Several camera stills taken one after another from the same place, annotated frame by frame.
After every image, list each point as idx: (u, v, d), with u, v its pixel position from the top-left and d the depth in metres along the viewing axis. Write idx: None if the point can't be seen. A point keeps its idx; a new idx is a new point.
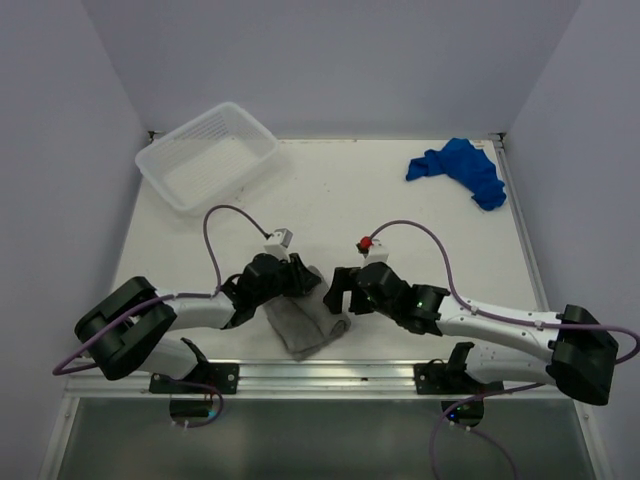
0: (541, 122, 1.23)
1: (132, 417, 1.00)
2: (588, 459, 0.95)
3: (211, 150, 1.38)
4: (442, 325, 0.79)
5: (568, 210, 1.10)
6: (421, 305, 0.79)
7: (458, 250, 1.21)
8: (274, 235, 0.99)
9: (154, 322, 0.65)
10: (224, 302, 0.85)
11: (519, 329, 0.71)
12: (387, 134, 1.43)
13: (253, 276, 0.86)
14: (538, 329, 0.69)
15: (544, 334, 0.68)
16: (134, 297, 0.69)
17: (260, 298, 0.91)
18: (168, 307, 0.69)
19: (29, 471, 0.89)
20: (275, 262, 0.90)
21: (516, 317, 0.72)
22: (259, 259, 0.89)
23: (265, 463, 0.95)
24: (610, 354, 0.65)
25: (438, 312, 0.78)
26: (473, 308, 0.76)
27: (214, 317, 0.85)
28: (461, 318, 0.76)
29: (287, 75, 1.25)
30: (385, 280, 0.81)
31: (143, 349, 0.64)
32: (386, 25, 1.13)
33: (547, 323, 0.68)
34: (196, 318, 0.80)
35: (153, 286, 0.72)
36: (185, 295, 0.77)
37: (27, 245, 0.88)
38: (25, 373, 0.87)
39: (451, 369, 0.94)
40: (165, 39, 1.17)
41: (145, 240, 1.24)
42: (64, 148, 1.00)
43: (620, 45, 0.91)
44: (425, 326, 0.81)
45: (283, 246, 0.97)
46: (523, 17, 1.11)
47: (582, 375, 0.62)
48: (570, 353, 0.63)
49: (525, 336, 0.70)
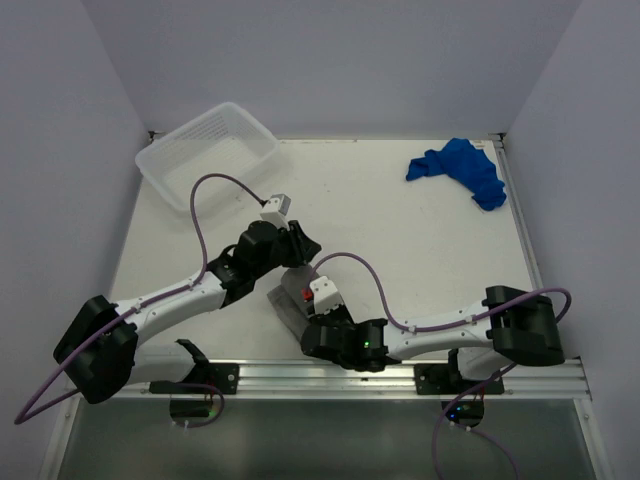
0: (541, 122, 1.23)
1: (132, 417, 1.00)
2: (589, 460, 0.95)
3: (211, 149, 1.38)
4: (396, 356, 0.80)
5: (568, 210, 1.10)
6: (370, 345, 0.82)
7: (458, 250, 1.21)
8: (271, 203, 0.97)
9: (115, 346, 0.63)
10: (209, 288, 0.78)
11: (458, 331, 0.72)
12: (388, 134, 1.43)
13: (250, 246, 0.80)
14: (472, 324, 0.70)
15: (480, 327, 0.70)
16: (94, 320, 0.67)
17: (259, 268, 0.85)
18: (131, 326, 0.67)
19: (29, 471, 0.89)
20: (271, 230, 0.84)
21: (450, 321, 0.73)
22: (255, 227, 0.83)
23: (265, 463, 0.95)
24: (548, 317, 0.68)
25: (386, 346, 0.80)
26: (411, 329, 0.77)
27: (203, 303, 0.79)
28: (407, 342, 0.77)
29: (287, 74, 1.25)
30: (325, 339, 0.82)
31: (114, 371, 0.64)
32: (386, 24, 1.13)
33: (477, 315, 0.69)
34: (178, 314, 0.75)
35: (114, 303, 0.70)
36: (151, 300, 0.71)
37: (26, 245, 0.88)
38: (25, 373, 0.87)
39: (456, 378, 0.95)
40: (164, 38, 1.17)
41: (144, 240, 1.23)
42: (64, 148, 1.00)
43: (620, 44, 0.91)
44: (382, 362, 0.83)
45: (280, 212, 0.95)
46: (523, 16, 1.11)
47: (530, 349, 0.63)
48: (510, 336, 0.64)
49: (466, 335, 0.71)
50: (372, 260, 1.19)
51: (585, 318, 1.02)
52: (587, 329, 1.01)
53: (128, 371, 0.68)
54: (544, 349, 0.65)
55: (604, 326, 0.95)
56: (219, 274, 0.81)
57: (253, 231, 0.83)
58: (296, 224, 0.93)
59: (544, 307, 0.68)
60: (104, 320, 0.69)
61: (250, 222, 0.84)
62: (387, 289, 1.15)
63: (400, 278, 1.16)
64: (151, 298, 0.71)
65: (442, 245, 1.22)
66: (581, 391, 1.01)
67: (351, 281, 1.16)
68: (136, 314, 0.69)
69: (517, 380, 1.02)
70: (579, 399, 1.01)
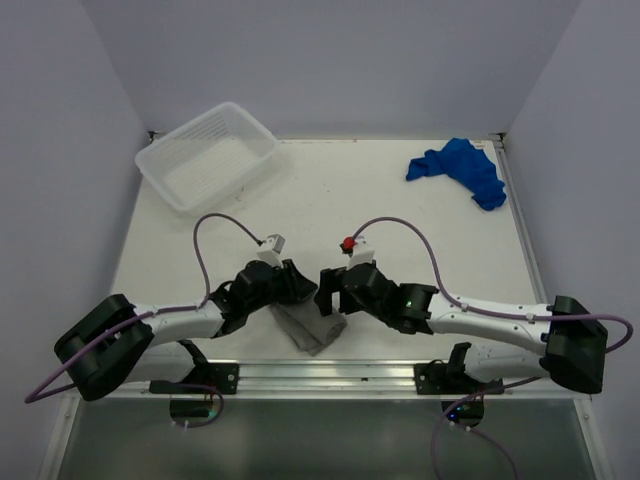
0: (541, 122, 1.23)
1: (132, 417, 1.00)
2: (589, 460, 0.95)
3: (211, 149, 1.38)
4: (433, 325, 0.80)
5: (568, 210, 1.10)
6: (410, 304, 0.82)
7: (458, 250, 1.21)
8: (266, 241, 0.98)
9: (129, 342, 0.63)
10: (212, 312, 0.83)
11: (511, 324, 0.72)
12: (388, 134, 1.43)
13: (246, 283, 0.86)
14: (530, 322, 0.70)
15: (536, 328, 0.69)
16: (111, 316, 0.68)
17: (251, 305, 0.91)
18: (146, 325, 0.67)
19: (29, 471, 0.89)
20: (267, 270, 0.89)
21: (507, 311, 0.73)
22: (252, 266, 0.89)
23: (265, 463, 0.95)
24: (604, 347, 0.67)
25: (428, 311, 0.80)
26: (463, 305, 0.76)
27: (200, 328, 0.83)
28: (451, 314, 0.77)
29: (287, 74, 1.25)
30: (373, 281, 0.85)
31: (119, 369, 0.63)
32: (386, 24, 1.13)
33: (538, 315, 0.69)
34: (182, 331, 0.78)
35: (132, 304, 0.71)
36: (166, 310, 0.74)
37: (26, 244, 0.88)
38: (25, 372, 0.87)
39: (453, 370, 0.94)
40: (165, 38, 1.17)
41: (144, 240, 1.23)
42: (64, 148, 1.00)
43: (620, 45, 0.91)
44: (415, 327, 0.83)
45: (275, 251, 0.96)
46: (523, 15, 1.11)
47: (578, 366, 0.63)
48: (565, 346, 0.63)
49: (518, 330, 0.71)
50: None
51: None
52: None
53: (128, 373, 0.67)
54: (589, 373, 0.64)
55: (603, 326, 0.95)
56: (217, 306, 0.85)
57: (250, 270, 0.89)
58: (290, 263, 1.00)
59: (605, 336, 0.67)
60: (119, 319, 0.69)
61: (247, 261, 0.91)
62: None
63: (400, 278, 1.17)
64: (165, 307, 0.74)
65: (442, 245, 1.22)
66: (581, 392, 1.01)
67: None
68: (150, 318, 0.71)
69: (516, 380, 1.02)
70: (579, 399, 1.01)
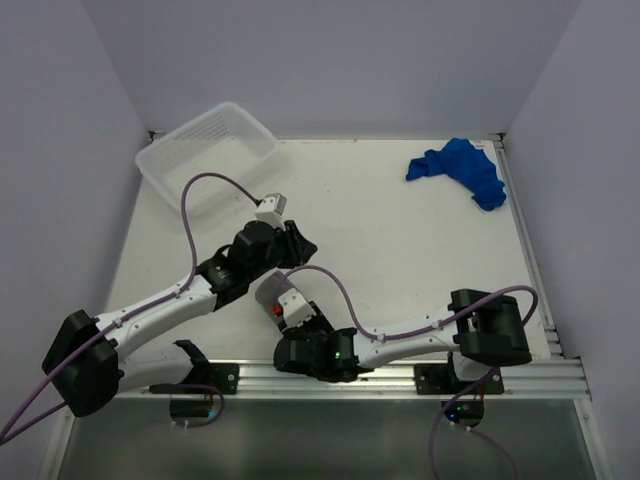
0: (541, 122, 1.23)
1: (132, 417, 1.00)
2: (588, 459, 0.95)
3: (211, 150, 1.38)
4: (367, 365, 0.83)
5: (567, 210, 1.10)
6: (340, 356, 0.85)
7: (457, 249, 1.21)
8: (266, 202, 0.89)
9: (95, 362, 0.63)
10: (197, 294, 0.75)
11: (426, 337, 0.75)
12: (388, 134, 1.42)
13: (245, 246, 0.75)
14: (439, 329, 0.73)
15: (447, 332, 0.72)
16: (78, 335, 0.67)
17: (254, 269, 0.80)
18: (111, 342, 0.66)
19: (30, 471, 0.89)
20: (267, 230, 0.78)
21: (416, 328, 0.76)
22: (252, 226, 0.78)
23: (264, 462, 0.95)
24: (514, 316, 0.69)
25: (357, 355, 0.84)
26: (380, 338, 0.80)
27: (190, 311, 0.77)
28: (376, 351, 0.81)
29: (287, 74, 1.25)
30: (295, 354, 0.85)
31: (93, 387, 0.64)
32: (385, 23, 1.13)
33: (443, 320, 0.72)
34: (166, 322, 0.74)
35: (95, 318, 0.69)
36: (134, 313, 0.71)
37: (26, 245, 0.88)
38: (26, 373, 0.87)
39: (457, 380, 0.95)
40: (165, 39, 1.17)
41: (144, 240, 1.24)
42: (64, 148, 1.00)
43: (620, 44, 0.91)
44: (354, 372, 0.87)
45: (277, 213, 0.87)
46: (523, 15, 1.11)
47: (498, 353, 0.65)
48: (476, 340, 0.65)
49: (434, 341, 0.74)
50: (371, 259, 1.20)
51: (585, 318, 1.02)
52: (587, 330, 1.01)
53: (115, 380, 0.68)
54: (510, 349, 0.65)
55: (604, 327, 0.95)
56: (210, 277, 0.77)
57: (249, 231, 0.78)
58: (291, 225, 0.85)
59: (509, 306, 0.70)
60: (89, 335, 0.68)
61: (247, 221, 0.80)
62: (387, 287, 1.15)
63: (397, 278, 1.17)
64: (134, 311, 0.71)
65: (441, 245, 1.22)
66: (581, 392, 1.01)
67: (350, 281, 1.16)
68: (118, 329, 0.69)
69: (516, 380, 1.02)
70: (579, 399, 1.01)
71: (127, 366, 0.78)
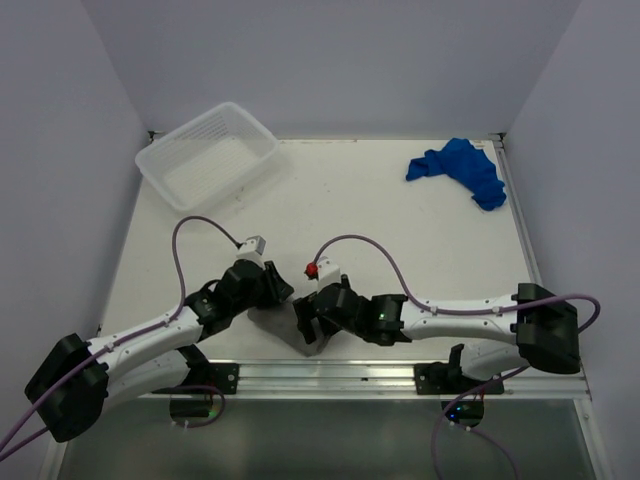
0: (541, 122, 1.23)
1: (133, 417, 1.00)
2: (588, 459, 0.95)
3: (211, 150, 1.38)
4: (408, 333, 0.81)
5: (567, 211, 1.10)
6: (384, 317, 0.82)
7: (458, 250, 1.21)
8: (247, 244, 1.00)
9: (85, 386, 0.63)
10: (186, 324, 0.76)
11: (480, 319, 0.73)
12: (388, 134, 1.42)
13: (235, 280, 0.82)
14: (498, 314, 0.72)
15: (505, 319, 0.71)
16: (66, 360, 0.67)
17: (238, 305, 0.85)
18: (102, 366, 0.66)
19: (30, 472, 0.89)
20: (254, 269, 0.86)
21: (474, 308, 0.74)
22: (239, 264, 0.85)
23: (264, 463, 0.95)
24: (572, 324, 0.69)
25: (402, 321, 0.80)
26: (433, 309, 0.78)
27: (178, 340, 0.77)
28: (423, 321, 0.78)
29: (287, 74, 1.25)
30: (341, 301, 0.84)
31: (77, 415, 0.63)
32: (386, 24, 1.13)
33: (504, 307, 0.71)
34: (154, 350, 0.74)
35: (87, 343, 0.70)
36: (126, 339, 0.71)
37: (26, 244, 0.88)
38: (25, 374, 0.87)
39: (455, 374, 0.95)
40: (164, 38, 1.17)
41: (144, 240, 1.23)
42: (63, 148, 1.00)
43: (620, 44, 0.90)
44: (392, 337, 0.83)
45: (257, 252, 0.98)
46: (523, 16, 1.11)
47: (550, 351, 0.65)
48: (534, 334, 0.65)
49: (488, 325, 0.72)
50: (371, 259, 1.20)
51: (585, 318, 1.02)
52: (587, 331, 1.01)
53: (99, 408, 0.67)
54: (564, 355, 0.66)
55: (604, 328, 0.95)
56: (197, 308, 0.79)
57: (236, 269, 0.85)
58: (271, 266, 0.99)
59: (571, 315, 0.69)
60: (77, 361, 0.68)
61: (233, 262, 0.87)
62: (387, 287, 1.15)
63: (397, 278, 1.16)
64: (125, 337, 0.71)
65: (442, 245, 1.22)
66: (581, 392, 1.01)
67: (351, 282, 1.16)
68: (109, 353, 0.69)
69: (517, 380, 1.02)
70: (579, 399, 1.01)
71: (113, 385, 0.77)
